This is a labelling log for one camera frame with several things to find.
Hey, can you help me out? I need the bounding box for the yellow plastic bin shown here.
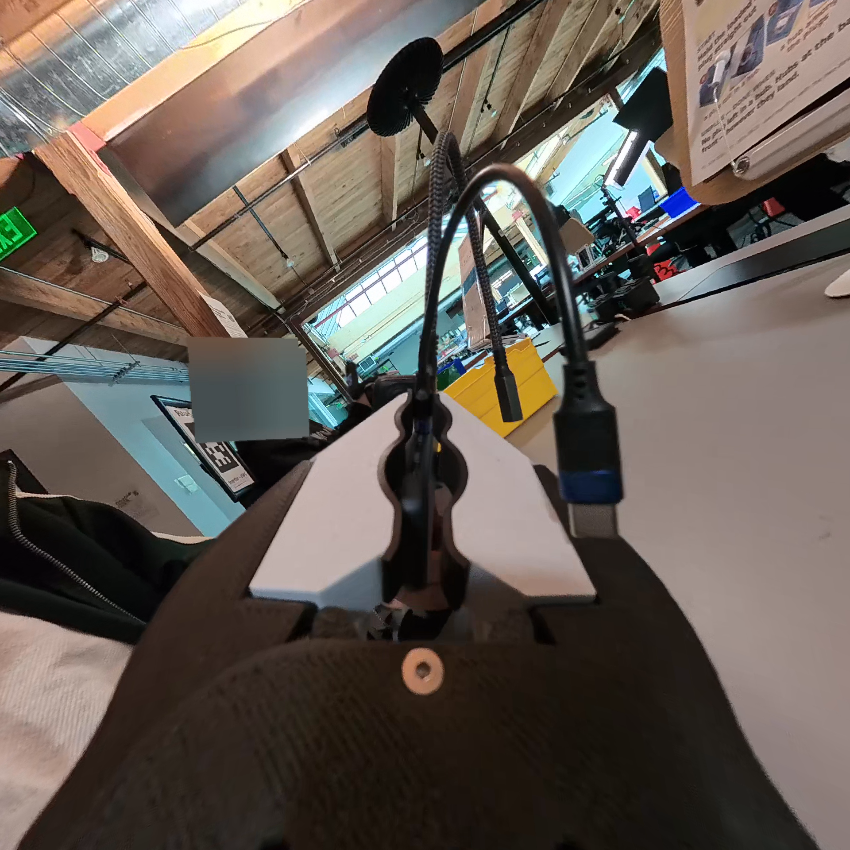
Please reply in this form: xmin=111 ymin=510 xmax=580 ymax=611
xmin=437 ymin=335 xmax=560 ymax=440

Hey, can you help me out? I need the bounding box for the black blue-ringed USB cable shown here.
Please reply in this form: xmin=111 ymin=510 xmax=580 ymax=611
xmin=397 ymin=165 xmax=626 ymax=593

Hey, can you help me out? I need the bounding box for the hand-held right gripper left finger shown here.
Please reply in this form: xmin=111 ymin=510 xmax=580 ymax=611
xmin=247 ymin=392 xmax=416 ymax=608

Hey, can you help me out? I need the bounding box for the black battery charger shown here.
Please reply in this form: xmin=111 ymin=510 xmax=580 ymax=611
xmin=584 ymin=275 xmax=663 ymax=321

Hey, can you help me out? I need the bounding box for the black rectangular desk plate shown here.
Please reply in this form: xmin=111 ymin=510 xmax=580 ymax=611
xmin=654 ymin=247 xmax=850 ymax=308

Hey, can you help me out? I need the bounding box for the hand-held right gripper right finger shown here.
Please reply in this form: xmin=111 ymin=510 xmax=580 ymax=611
xmin=433 ymin=392 xmax=597 ymax=610

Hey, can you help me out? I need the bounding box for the silver ventilation duct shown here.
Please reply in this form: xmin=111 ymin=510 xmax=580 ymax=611
xmin=0 ymin=0 xmax=280 ymax=158

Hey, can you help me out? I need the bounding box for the green exit sign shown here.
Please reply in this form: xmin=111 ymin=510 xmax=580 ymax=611
xmin=0 ymin=206 xmax=39 ymax=267

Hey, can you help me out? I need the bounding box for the printed instruction sheet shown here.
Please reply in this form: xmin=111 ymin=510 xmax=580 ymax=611
xmin=684 ymin=0 xmax=850 ymax=183

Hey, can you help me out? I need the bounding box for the braided grey USB cable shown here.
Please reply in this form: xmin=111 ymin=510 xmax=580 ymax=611
xmin=425 ymin=130 xmax=527 ymax=424

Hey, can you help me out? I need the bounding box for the instruction sheet on stand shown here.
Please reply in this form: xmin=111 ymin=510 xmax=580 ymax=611
xmin=659 ymin=0 xmax=850 ymax=208

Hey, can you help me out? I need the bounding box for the grey desk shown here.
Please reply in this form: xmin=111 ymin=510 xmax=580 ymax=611
xmin=438 ymin=206 xmax=850 ymax=850

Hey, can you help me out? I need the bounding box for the framed marker poster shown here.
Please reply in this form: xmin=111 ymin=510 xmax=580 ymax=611
xmin=150 ymin=395 xmax=258 ymax=503

